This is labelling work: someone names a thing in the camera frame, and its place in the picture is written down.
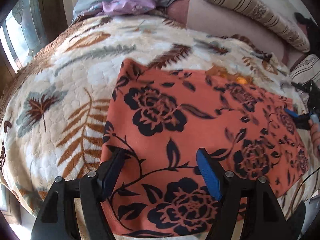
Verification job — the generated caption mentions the orange floral blouse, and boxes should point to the orange floral blouse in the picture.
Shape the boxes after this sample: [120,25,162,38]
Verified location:
[101,59,309,237]

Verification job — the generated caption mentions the person's right hand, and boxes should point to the person's right hand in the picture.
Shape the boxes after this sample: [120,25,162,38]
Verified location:
[309,120,320,158]

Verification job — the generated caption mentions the striped square pillow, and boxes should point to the striped square pillow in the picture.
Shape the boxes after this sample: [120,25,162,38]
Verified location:
[290,54,319,114]

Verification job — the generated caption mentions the black garment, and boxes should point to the black garment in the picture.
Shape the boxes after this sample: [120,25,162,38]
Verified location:
[294,12,319,55]

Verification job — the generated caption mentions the cream leaf-pattern blanket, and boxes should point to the cream leaf-pattern blanket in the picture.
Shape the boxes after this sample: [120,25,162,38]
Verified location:
[1,15,306,216]

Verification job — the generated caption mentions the striped bolster pillow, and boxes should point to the striped bolster pillow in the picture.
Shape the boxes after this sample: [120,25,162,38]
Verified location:
[205,0,310,53]

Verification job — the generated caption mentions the pink bed sheet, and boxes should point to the pink bed sheet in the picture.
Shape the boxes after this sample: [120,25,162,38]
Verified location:
[166,0,305,68]

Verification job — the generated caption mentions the stained glass window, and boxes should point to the stained glass window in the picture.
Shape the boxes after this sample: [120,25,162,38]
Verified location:
[1,0,49,73]

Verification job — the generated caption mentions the purple floral cloth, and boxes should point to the purple floral cloth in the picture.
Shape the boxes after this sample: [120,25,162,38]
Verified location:
[102,0,156,16]

